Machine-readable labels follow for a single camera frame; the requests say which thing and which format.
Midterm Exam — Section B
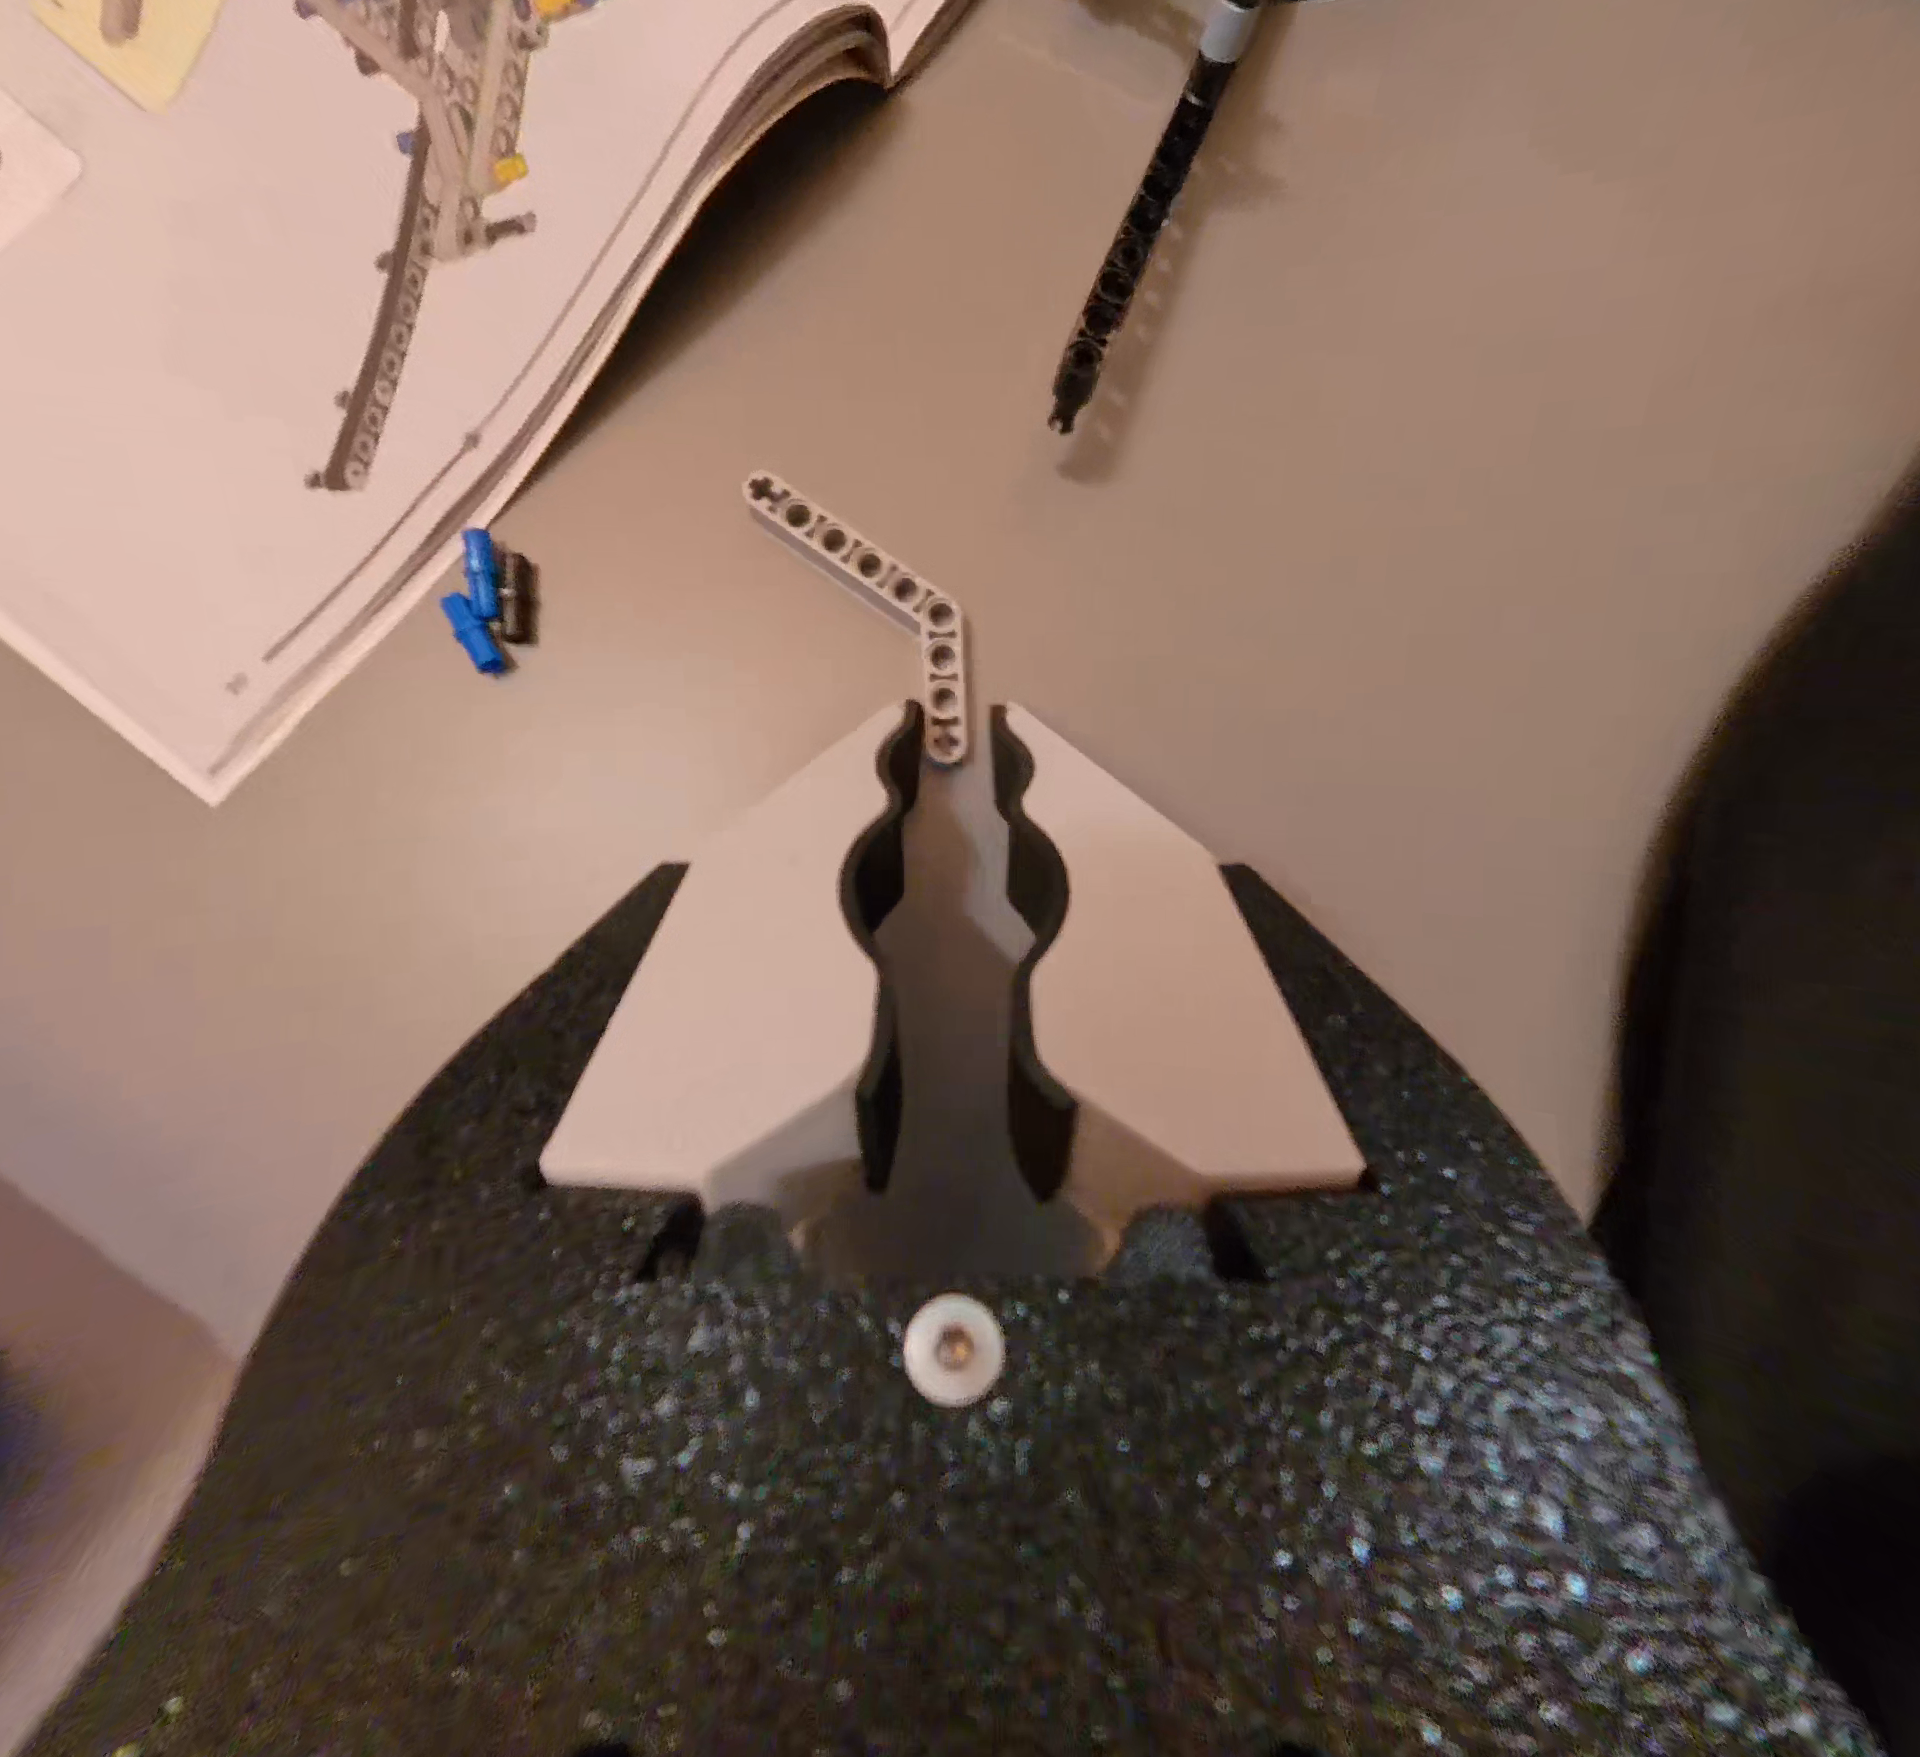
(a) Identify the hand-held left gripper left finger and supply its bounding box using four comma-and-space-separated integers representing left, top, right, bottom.
536, 699, 930, 1235

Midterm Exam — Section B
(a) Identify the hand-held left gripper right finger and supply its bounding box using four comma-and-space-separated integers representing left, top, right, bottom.
987, 699, 1369, 1235

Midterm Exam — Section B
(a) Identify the grey bent toy beam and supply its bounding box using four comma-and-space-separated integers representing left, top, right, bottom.
743, 470, 973, 768

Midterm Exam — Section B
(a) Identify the grey desk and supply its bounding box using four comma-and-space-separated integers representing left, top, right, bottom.
0, 0, 1920, 1354

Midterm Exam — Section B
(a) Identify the dark cloth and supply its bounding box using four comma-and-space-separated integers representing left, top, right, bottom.
1587, 467, 1920, 1757

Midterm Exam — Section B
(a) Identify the long black toy beam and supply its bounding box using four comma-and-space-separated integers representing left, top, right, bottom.
1046, 0, 1276, 435

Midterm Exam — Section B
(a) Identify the open instruction booklet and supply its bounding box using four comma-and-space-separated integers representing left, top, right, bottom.
0, 0, 1085, 808

